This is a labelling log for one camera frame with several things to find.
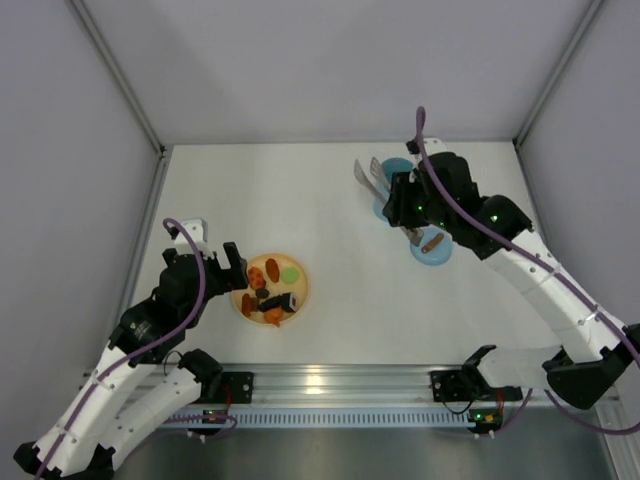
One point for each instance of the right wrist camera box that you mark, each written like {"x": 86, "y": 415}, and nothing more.
{"x": 432, "y": 146}

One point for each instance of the green round cookie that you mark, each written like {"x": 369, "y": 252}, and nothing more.
{"x": 289, "y": 275}

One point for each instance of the white slotted cable duct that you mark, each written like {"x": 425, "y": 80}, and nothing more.
{"x": 377, "y": 417}

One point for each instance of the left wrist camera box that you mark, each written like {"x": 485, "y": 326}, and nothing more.
{"x": 197, "y": 229}

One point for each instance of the beige round plate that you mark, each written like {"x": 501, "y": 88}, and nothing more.
{"x": 301, "y": 288}

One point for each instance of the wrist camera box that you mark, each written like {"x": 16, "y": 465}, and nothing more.
{"x": 432, "y": 146}
{"x": 197, "y": 229}

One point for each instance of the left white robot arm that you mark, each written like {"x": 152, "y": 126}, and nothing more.
{"x": 99, "y": 430}

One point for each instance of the left aluminium frame post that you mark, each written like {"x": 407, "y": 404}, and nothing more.
{"x": 88, "y": 24}

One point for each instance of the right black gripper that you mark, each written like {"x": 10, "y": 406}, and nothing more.
{"x": 400, "y": 201}

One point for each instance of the aluminium frame post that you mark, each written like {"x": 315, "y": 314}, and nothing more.
{"x": 88, "y": 24}
{"x": 560, "y": 75}

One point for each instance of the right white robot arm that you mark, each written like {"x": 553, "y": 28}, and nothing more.
{"x": 502, "y": 237}

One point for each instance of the black spiky sea cucumber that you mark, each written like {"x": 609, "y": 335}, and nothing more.
{"x": 270, "y": 303}

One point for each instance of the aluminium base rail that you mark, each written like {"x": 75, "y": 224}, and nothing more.
{"x": 327, "y": 386}

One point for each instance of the right aluminium frame post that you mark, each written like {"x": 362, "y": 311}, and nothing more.
{"x": 560, "y": 75}

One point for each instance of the black sushi roll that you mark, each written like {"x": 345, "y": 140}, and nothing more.
{"x": 289, "y": 302}

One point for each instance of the orange fried drumstick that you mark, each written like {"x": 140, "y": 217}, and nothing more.
{"x": 274, "y": 316}

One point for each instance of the blue lunch box cup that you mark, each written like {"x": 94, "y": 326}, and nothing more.
{"x": 383, "y": 180}

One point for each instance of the spotted orange chicken wing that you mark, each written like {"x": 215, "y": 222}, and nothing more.
{"x": 256, "y": 278}

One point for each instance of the blue lid with brown handle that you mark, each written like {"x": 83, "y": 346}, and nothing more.
{"x": 434, "y": 248}

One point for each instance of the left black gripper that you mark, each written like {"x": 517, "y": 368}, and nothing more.
{"x": 220, "y": 275}

